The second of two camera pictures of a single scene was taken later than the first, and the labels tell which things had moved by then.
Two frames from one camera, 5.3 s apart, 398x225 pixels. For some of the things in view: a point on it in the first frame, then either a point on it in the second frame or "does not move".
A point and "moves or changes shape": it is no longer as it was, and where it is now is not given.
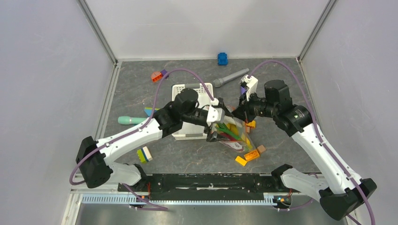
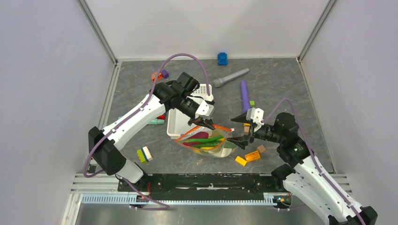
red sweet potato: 226,136 → 202,135
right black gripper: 242,110 → 242,141
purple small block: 163,72 does not move
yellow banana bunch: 233,129 → 197,151
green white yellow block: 144,155 does not move
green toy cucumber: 223,127 → 205,139
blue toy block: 222,59 does not move
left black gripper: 213,136 → 200,121
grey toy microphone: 218,82 does not move
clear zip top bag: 233,133 moves or changes shape
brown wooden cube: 261,148 does not move
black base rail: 205,186 does not move
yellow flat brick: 241,161 does not move
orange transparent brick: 251,155 does not move
